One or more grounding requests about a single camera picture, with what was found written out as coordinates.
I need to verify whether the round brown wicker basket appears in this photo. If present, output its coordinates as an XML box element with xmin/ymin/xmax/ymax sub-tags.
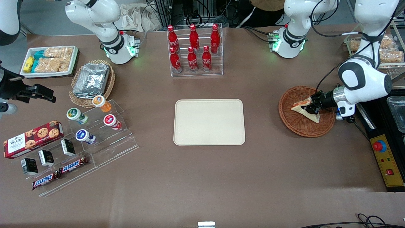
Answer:
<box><xmin>278</xmin><ymin>86</ymin><xmax>336</xmax><ymax>138</ymax></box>

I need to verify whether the black floor cable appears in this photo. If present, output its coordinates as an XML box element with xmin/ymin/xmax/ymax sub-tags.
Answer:
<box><xmin>301</xmin><ymin>214</ymin><xmax>405</xmax><ymax>228</ymax></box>

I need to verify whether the blue lid yogurt cup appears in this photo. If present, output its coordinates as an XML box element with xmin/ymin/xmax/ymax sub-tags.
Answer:
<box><xmin>75</xmin><ymin>129</ymin><xmax>96</xmax><ymax>145</ymax></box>

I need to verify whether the clear acrylic stepped stand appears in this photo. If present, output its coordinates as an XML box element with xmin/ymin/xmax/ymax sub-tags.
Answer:
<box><xmin>11</xmin><ymin>136</ymin><xmax>98</xmax><ymax>197</ymax></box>
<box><xmin>67</xmin><ymin>100</ymin><xmax>140</xmax><ymax>168</ymax></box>

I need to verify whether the triangular sandwich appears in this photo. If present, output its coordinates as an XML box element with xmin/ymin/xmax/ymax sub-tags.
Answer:
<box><xmin>290</xmin><ymin>97</ymin><xmax>321</xmax><ymax>124</ymax></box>

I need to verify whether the red lid yogurt cup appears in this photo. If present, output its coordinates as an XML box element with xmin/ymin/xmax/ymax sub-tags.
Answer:
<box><xmin>103</xmin><ymin>114</ymin><xmax>122</xmax><ymax>130</ymax></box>

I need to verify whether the yellow emergency stop box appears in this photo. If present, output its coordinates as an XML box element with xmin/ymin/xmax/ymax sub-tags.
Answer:
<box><xmin>370</xmin><ymin>135</ymin><xmax>405</xmax><ymax>188</ymax></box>

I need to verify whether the orange lid yogurt cup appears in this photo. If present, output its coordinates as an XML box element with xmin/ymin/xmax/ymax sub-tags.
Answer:
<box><xmin>92</xmin><ymin>95</ymin><xmax>112</xmax><ymax>113</ymax></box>

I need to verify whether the red cola bottle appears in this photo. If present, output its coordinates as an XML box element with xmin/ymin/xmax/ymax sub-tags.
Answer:
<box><xmin>170</xmin><ymin>47</ymin><xmax>182</xmax><ymax>73</ymax></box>
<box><xmin>210</xmin><ymin>24</ymin><xmax>220</xmax><ymax>53</ymax></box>
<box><xmin>187</xmin><ymin>47</ymin><xmax>198</xmax><ymax>72</ymax></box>
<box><xmin>202</xmin><ymin>46</ymin><xmax>212</xmax><ymax>72</ymax></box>
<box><xmin>189</xmin><ymin>24</ymin><xmax>200</xmax><ymax>51</ymax></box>
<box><xmin>167</xmin><ymin>25</ymin><xmax>179</xmax><ymax>53</ymax></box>

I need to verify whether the beige cloth bag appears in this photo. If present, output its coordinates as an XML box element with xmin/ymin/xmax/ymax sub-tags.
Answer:
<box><xmin>115</xmin><ymin>3</ymin><xmax>162</xmax><ymax>32</ymax></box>

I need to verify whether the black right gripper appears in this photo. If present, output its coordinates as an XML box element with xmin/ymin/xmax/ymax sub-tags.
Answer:
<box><xmin>0</xmin><ymin>63</ymin><xmax>57</xmax><ymax>104</ymax></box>

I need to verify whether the black power cable with plug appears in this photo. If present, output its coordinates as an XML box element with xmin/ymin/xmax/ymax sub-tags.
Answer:
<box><xmin>346</xmin><ymin>116</ymin><xmax>371</xmax><ymax>140</ymax></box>

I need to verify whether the black table appliance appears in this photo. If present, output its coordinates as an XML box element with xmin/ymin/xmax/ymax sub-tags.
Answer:
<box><xmin>354</xmin><ymin>90</ymin><xmax>405</xmax><ymax>192</ymax></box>

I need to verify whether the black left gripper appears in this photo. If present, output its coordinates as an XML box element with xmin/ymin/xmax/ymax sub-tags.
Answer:
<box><xmin>304</xmin><ymin>87</ymin><xmax>346</xmax><ymax>115</ymax></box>

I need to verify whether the clear rice cracker bag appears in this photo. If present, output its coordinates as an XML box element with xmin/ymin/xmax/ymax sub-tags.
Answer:
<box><xmin>44</xmin><ymin>47</ymin><xmax>74</xmax><ymax>59</ymax></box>
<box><xmin>35</xmin><ymin>57</ymin><xmax>71</xmax><ymax>73</ymax></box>

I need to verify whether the clear acrylic bottle rack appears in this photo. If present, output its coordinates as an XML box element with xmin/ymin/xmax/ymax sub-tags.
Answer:
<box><xmin>167</xmin><ymin>23</ymin><xmax>224</xmax><ymax>77</ymax></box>

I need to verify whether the person in dark clothes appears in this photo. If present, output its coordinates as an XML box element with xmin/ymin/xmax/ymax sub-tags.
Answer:
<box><xmin>236</xmin><ymin>0</ymin><xmax>286</xmax><ymax>28</ymax></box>

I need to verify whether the silver foil container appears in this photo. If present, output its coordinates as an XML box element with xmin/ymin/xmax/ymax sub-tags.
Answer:
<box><xmin>73</xmin><ymin>63</ymin><xmax>110</xmax><ymax>98</ymax></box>

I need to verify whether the small black box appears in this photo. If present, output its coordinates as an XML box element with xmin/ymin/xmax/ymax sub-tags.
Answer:
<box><xmin>21</xmin><ymin>158</ymin><xmax>38</xmax><ymax>175</ymax></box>
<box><xmin>38</xmin><ymin>149</ymin><xmax>55</xmax><ymax>167</ymax></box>
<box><xmin>61</xmin><ymin>139</ymin><xmax>76</xmax><ymax>156</ymax></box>

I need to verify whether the clear rectangular container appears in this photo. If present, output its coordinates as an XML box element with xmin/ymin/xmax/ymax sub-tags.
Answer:
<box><xmin>387</xmin><ymin>97</ymin><xmax>405</xmax><ymax>133</ymax></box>

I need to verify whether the white rectangular snack tray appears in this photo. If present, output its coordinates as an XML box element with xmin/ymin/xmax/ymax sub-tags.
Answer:
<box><xmin>20</xmin><ymin>45</ymin><xmax>79</xmax><ymax>78</ymax></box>

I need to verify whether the white wire rack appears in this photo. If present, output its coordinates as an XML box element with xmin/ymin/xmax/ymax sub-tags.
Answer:
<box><xmin>344</xmin><ymin>17</ymin><xmax>405</xmax><ymax>79</ymax></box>

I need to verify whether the red Walkers cookie box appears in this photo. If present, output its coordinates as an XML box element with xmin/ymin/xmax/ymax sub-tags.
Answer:
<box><xmin>3</xmin><ymin>120</ymin><xmax>64</xmax><ymax>159</ymax></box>

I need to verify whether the yellow snack packet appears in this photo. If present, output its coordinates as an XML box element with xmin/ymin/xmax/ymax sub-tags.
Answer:
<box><xmin>23</xmin><ymin>56</ymin><xmax>34</xmax><ymax>73</ymax></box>

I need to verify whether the cream plastic tray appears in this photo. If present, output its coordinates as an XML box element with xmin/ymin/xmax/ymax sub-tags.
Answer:
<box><xmin>173</xmin><ymin>99</ymin><xmax>246</xmax><ymax>146</ymax></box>

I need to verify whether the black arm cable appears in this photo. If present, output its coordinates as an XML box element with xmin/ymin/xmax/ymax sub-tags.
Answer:
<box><xmin>311</xmin><ymin>0</ymin><xmax>394</xmax><ymax>95</ymax></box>

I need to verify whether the green lid yogurt cup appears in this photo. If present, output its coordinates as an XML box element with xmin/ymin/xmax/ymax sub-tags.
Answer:
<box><xmin>66</xmin><ymin>108</ymin><xmax>89</xmax><ymax>124</ymax></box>

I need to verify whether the oval light wicker basket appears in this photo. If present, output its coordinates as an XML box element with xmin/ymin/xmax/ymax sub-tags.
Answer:
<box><xmin>69</xmin><ymin>60</ymin><xmax>115</xmax><ymax>108</ymax></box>

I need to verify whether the black base cable bundle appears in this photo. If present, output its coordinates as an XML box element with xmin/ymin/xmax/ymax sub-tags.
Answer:
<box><xmin>243</xmin><ymin>26</ymin><xmax>275</xmax><ymax>43</ymax></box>

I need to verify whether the Snickers chocolate bar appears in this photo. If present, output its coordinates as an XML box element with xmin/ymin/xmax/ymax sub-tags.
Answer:
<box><xmin>59</xmin><ymin>156</ymin><xmax>89</xmax><ymax>175</ymax></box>
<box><xmin>32</xmin><ymin>171</ymin><xmax>60</xmax><ymax>191</ymax></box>

